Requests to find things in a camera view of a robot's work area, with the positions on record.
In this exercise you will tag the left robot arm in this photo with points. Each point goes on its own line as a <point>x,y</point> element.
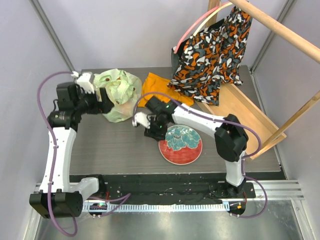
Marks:
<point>56,195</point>

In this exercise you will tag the white cable duct strip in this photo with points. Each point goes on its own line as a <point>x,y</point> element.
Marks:
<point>99,207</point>

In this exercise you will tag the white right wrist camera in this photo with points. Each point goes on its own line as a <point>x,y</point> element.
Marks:
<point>141,118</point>

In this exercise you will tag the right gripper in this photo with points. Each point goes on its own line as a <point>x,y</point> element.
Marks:
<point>153,132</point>

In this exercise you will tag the red floral plate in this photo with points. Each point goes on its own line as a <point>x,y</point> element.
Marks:
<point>182,145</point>

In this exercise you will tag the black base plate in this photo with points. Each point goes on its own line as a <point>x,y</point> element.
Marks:
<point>172,188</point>

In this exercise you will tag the green avocado plastic bag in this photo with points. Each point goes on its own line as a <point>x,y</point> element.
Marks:
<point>123,89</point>

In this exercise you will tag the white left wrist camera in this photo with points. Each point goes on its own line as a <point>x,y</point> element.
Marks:
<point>85,81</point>

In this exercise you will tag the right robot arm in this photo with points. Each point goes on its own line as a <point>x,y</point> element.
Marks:
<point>229,136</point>

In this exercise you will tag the pink and cream hanger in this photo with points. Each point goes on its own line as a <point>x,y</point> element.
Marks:
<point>202,21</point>

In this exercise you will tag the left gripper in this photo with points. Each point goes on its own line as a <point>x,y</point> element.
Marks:
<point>104,106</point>

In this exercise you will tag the wooden rack frame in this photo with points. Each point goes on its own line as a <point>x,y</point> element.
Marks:
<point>241,106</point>

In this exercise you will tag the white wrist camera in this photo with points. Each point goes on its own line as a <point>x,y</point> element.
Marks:
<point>85,81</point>
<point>141,118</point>

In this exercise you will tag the patterned camouflage cloth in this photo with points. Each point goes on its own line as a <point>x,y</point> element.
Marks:
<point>211,57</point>

